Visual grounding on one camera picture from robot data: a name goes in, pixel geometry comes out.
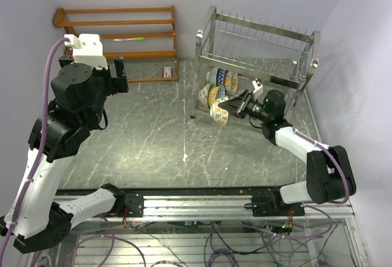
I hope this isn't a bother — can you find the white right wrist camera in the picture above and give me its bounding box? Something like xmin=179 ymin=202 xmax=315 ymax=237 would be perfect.
xmin=252 ymin=78 xmax=263 ymax=98

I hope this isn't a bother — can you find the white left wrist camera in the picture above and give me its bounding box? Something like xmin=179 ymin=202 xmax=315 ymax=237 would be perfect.
xmin=64 ymin=34 xmax=108 ymax=70

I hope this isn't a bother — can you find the steel dish rack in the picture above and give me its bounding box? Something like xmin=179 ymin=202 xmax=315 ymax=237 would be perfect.
xmin=190 ymin=6 xmax=321 ymax=119

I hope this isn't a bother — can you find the wooden shelf rack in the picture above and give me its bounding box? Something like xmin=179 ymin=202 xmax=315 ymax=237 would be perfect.
xmin=53 ymin=5 xmax=179 ymax=83

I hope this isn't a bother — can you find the orange blue floral bowl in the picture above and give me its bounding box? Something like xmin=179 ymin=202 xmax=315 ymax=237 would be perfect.
xmin=224 ymin=71 xmax=238 ymax=94

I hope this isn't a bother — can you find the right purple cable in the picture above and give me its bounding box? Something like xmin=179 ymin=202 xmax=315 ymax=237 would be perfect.
xmin=275 ymin=94 xmax=352 ymax=239

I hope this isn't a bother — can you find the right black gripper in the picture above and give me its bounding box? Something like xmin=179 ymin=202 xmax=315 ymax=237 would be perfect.
xmin=219 ymin=89 xmax=270 ymax=122

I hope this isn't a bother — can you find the green white marker pen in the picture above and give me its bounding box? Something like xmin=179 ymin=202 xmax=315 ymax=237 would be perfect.
xmin=113 ymin=37 xmax=145 ymax=42

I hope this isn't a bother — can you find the blue zigzag red bowl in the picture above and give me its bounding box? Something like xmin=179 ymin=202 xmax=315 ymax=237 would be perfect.
xmin=215 ymin=68 xmax=227 ymax=86

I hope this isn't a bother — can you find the small red white box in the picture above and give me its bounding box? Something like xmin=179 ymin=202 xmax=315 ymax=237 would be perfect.
xmin=162 ymin=66 xmax=173 ymax=78

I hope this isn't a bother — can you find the purple cable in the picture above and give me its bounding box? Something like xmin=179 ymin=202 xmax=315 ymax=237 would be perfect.
xmin=0 ymin=37 xmax=70 ymax=267
xmin=275 ymin=94 xmax=352 ymax=239

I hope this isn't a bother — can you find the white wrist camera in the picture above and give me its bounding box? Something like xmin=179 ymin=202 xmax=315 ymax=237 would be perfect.
xmin=64 ymin=34 xmax=108 ymax=70
xmin=252 ymin=78 xmax=263 ymax=98

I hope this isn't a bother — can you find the yellow sunburst patterned bowl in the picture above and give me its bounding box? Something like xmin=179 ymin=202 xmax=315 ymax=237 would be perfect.
xmin=208 ymin=85 xmax=225 ymax=108

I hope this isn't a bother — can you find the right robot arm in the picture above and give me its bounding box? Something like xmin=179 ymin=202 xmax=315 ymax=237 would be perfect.
xmin=217 ymin=90 xmax=357 ymax=216

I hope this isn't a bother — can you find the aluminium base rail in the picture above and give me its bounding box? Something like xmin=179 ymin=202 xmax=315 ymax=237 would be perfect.
xmin=55 ymin=194 xmax=353 ymax=222

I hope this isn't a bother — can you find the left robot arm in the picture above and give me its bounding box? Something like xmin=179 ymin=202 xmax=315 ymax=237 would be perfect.
xmin=1 ymin=56 xmax=129 ymax=254

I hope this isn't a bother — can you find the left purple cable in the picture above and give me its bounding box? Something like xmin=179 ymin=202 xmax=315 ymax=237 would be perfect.
xmin=0 ymin=37 xmax=70 ymax=267

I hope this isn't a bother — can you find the leaf flower patterned bowl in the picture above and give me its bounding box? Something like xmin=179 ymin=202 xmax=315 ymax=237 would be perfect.
xmin=198 ymin=83 xmax=213 ymax=108

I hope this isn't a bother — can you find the teal dotted bowl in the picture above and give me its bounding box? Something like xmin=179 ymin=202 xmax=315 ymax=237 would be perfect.
xmin=206 ymin=67 xmax=219 ymax=83

